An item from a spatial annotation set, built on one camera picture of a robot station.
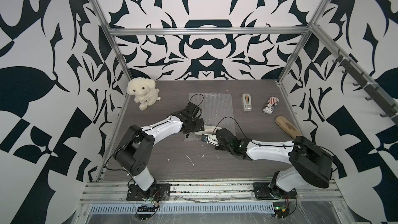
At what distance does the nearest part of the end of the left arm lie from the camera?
66 centimetres

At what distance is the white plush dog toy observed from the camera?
0.93 metres

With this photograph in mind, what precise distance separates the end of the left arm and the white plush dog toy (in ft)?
1.09
